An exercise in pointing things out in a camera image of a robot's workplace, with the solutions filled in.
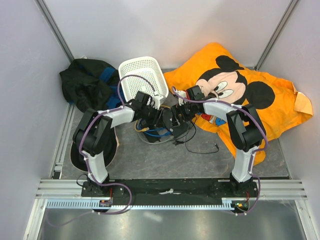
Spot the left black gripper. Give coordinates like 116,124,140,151
141,104,166,129

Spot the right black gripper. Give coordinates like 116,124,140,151
170,102,198,130

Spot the yellow ethernet cable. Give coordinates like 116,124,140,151
134,106,173,133

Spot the black network switch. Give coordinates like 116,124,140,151
162,108,189,138

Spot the blue ethernet cable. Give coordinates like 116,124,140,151
138,119,176,138

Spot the black power cable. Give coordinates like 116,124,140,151
169,117,220,155

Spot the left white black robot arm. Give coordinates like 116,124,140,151
70,91,166,197

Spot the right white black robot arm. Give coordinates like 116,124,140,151
171,85,268,197

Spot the black power adapter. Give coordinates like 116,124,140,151
143,131,165,144

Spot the white plastic basket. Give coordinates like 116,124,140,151
118,56,169,102

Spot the orange Mickey Mouse pillowcase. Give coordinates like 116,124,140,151
162,42,314,166

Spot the black blue jacket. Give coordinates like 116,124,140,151
59,58,125,113

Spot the black round hat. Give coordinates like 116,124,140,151
70,128,120,173

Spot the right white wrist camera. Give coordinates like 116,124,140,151
171,86,188,106

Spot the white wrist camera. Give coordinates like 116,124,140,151
150,94,166,110
171,86,188,106

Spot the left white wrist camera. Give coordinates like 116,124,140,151
150,94,166,110

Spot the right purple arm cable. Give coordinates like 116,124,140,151
171,86,270,217

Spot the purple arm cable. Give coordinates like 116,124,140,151
171,86,270,217
46,74,157,227

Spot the grey ethernet cable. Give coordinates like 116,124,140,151
138,129,173,145

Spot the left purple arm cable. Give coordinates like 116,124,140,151
46,74,157,227

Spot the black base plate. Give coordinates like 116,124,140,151
81,178,258,205

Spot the grey slotted cable duct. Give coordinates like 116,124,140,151
46,199,235,211

